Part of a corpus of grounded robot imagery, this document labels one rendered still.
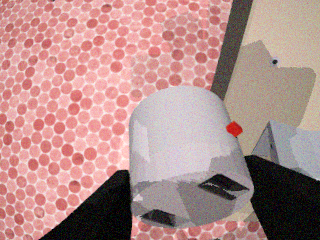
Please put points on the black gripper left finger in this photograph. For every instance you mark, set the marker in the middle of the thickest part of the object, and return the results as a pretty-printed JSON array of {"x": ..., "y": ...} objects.
[{"x": 105, "y": 215}]

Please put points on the grey cylinder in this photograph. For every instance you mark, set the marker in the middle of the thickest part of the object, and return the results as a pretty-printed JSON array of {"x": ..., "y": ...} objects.
[{"x": 186, "y": 167}]

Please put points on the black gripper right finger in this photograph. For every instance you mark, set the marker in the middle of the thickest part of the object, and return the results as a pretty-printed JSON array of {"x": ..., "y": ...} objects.
[{"x": 286, "y": 203}]

